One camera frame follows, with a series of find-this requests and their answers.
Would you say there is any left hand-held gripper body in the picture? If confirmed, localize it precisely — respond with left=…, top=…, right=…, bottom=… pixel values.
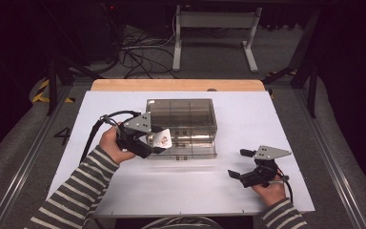
left=115, top=111, right=168, bottom=159

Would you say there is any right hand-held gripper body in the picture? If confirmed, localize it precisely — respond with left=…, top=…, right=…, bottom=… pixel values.
left=239, top=145, right=293, bottom=189

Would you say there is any white picture card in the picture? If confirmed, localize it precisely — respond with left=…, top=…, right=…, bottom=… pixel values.
left=146, top=128, right=173, bottom=150

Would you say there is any smoky transparent drawer cabinet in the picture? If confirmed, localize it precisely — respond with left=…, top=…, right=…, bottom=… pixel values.
left=143, top=97, right=219, bottom=145

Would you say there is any person's left hand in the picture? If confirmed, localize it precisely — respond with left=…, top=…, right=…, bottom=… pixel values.
left=98, top=125, right=138, bottom=165

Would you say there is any person's right hand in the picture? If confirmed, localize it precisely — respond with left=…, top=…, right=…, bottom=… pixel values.
left=250, top=181, right=288, bottom=208

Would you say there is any white board table cover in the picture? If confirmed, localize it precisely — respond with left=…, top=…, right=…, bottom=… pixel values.
left=45, top=90, right=316, bottom=219

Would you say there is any person's striped torso clothing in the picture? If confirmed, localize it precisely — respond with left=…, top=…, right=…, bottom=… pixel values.
left=140, top=216, right=227, bottom=229

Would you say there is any black metal stand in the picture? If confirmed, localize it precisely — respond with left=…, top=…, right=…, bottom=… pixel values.
left=261, top=9, right=322, bottom=119
left=44, top=55, right=107, bottom=117

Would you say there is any yellow black hazard tape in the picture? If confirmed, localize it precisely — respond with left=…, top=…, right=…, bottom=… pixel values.
left=30, top=78, right=76, bottom=105

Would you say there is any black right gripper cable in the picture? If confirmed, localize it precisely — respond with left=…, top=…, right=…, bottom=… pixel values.
left=275, top=167, right=295, bottom=205

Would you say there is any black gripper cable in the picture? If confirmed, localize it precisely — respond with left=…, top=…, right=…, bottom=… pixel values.
left=78, top=110, right=143, bottom=164
left=275, top=167, right=295, bottom=205

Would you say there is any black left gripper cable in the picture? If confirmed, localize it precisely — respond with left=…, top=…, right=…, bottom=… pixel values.
left=78, top=110, right=143, bottom=164

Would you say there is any aluminium floor rail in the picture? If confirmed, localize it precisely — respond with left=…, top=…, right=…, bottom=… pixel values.
left=293, top=88, right=366, bottom=229
left=0, top=85, right=74, bottom=229

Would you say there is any tangle of floor cables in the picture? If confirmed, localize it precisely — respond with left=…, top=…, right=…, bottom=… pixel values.
left=116, top=13, right=179, bottom=80

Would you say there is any grey metal stand frame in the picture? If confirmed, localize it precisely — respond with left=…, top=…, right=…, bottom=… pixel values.
left=172, top=4, right=263, bottom=73

